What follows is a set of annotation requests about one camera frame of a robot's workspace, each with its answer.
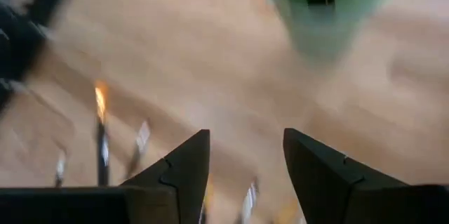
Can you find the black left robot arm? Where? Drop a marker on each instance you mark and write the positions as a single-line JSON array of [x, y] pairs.
[[17, 41]]

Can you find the light green plastic cup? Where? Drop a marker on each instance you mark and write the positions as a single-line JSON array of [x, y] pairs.
[[322, 31]]

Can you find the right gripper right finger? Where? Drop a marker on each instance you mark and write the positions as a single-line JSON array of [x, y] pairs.
[[315, 182]]

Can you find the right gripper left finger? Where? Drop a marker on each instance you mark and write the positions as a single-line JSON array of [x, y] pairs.
[[186, 175]]

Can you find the silver-ferrule black paintbrush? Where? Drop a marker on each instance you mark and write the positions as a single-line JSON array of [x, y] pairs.
[[249, 199]]

